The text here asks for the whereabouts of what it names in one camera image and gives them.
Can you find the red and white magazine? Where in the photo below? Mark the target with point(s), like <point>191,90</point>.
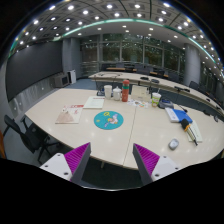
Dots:
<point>70,114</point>

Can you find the round teal mouse pad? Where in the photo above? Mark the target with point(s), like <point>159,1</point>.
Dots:
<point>108,120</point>

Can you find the white lidded mug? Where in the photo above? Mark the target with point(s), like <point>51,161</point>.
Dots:
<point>117,93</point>

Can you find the green white paper cup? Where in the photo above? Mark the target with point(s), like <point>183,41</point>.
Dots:
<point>155,99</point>

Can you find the beige paper bag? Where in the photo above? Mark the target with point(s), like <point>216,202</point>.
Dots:
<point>140,93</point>

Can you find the grey computer mouse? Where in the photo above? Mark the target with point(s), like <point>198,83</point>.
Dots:
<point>173,144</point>

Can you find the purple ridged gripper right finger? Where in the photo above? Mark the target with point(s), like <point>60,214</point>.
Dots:
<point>151,166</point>

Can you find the grey microwave cabinet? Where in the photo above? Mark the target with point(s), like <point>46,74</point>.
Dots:
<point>60,80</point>

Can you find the red green thermos bottle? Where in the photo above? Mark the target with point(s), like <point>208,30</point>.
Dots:
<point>125,90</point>

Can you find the blue white book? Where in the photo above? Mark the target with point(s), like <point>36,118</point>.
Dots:
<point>177,116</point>

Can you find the black office chair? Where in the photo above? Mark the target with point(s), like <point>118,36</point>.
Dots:
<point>33,138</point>

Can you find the white notebook right edge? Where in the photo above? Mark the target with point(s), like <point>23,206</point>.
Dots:
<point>196,131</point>

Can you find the black yellow tool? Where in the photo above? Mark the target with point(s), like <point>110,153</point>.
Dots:
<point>186,127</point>

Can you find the colourful leaflet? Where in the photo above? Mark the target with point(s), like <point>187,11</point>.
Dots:
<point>137,103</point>

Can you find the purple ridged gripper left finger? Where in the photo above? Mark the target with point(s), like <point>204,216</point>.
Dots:
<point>69,166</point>

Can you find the white booklet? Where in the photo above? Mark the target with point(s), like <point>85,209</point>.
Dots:
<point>94,102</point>

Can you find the dark pouch on table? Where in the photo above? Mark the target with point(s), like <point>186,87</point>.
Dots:
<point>165,104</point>

